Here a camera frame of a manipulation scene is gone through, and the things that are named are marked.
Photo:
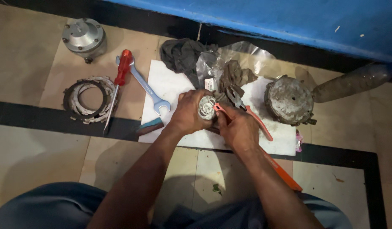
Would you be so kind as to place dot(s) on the stack of clutch plates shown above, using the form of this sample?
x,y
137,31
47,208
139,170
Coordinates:
x,y
87,109

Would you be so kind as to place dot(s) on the dirty round clutch housing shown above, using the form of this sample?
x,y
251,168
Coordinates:
x,y
288,100

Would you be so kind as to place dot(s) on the person's grey trousers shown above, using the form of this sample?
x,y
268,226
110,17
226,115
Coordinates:
x,y
40,210

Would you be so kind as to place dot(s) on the dark grey cloth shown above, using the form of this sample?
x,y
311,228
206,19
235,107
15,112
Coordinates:
x,y
181,55

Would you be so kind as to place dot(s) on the dirty brown rag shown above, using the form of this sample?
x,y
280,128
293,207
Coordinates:
x,y
235,76

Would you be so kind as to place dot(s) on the small green scrap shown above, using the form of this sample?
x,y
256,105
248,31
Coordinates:
x,y
217,189

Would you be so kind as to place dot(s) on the person's left hand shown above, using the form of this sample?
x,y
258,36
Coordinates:
x,y
186,113

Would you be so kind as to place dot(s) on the person's right hand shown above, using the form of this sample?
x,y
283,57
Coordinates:
x,y
238,130

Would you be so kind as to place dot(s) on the teal and brown sharpening block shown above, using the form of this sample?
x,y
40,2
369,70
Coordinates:
x,y
149,126

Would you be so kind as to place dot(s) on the clear plastic bag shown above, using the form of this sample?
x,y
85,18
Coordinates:
x,y
243,54

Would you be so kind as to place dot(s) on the person's left fingers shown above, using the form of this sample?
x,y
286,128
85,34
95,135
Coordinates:
x,y
196,94

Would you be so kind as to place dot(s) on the person's right fingers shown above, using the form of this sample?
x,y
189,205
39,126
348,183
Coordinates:
x,y
222,119

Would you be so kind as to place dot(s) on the white paper sheet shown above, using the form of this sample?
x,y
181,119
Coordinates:
x,y
165,86

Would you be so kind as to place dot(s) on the silver round metal engine cover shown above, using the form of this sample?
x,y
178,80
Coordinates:
x,y
84,37

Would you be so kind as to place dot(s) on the brown cardboard sheet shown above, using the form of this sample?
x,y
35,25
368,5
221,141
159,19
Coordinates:
x,y
56,82

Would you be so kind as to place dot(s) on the pink wrapper scrap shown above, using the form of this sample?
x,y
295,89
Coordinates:
x,y
298,140

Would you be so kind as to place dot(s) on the dirty plastic bottle blue cap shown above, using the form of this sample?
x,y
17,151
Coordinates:
x,y
351,82

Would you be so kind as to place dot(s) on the silver open-end wrench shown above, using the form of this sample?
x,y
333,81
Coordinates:
x,y
145,86

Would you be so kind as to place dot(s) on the small round metal clutch hub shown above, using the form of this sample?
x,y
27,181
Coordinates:
x,y
207,107

